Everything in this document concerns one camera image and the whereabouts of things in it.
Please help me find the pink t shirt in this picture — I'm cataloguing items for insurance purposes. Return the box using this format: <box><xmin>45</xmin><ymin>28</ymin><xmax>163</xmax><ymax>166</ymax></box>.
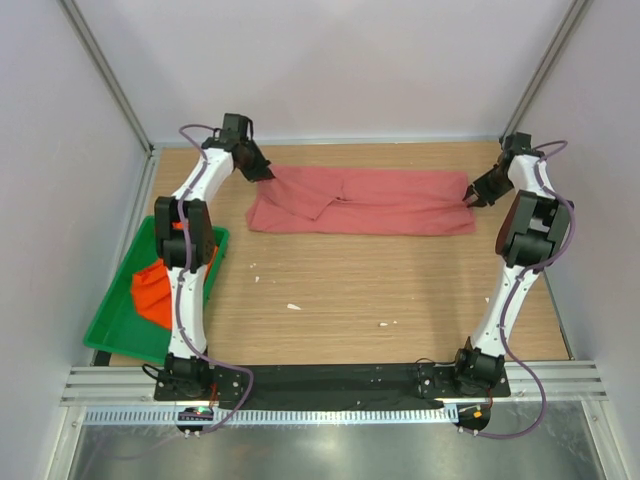
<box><xmin>246</xmin><ymin>166</ymin><xmax>476</xmax><ymax>236</ymax></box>

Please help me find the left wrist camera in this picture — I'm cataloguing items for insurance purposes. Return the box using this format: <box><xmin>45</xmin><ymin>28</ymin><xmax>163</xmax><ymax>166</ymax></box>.
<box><xmin>212</xmin><ymin>113</ymin><xmax>254</xmax><ymax>151</ymax></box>

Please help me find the orange t shirt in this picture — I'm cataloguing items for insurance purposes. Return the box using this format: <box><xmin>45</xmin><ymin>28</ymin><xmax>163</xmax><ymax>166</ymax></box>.
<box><xmin>131</xmin><ymin>224</ymin><xmax>219</xmax><ymax>330</ymax></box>

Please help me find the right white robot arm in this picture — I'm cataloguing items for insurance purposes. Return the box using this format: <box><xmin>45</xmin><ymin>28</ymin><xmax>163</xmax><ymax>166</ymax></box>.
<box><xmin>450</xmin><ymin>152</ymin><xmax>575</xmax><ymax>396</ymax></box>

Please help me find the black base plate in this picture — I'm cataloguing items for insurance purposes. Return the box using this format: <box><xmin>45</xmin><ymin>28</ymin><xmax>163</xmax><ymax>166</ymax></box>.
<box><xmin>143</xmin><ymin>360</ymin><xmax>511</xmax><ymax>412</ymax></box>

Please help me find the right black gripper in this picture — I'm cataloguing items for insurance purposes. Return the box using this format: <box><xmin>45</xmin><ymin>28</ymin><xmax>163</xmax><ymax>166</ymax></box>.
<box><xmin>465</xmin><ymin>166</ymin><xmax>514</xmax><ymax>208</ymax></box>

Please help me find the green plastic tray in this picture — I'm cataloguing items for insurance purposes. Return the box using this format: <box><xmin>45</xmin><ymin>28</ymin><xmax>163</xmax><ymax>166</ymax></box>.
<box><xmin>82</xmin><ymin>215</ymin><xmax>231</xmax><ymax>363</ymax></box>

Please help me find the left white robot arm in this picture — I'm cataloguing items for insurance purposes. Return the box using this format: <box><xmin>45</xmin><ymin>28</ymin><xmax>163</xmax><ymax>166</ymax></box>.
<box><xmin>154</xmin><ymin>138</ymin><xmax>274</xmax><ymax>400</ymax></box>

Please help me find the aluminium rail profile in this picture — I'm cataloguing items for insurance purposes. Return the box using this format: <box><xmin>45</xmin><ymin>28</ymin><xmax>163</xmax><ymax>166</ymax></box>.
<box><xmin>61</xmin><ymin>360</ymin><xmax>607</xmax><ymax>405</ymax></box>

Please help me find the slotted white cable duct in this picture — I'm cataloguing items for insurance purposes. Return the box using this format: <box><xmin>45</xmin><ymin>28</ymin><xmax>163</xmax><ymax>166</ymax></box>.
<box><xmin>84</xmin><ymin>405</ymin><xmax>458</xmax><ymax>427</ymax></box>

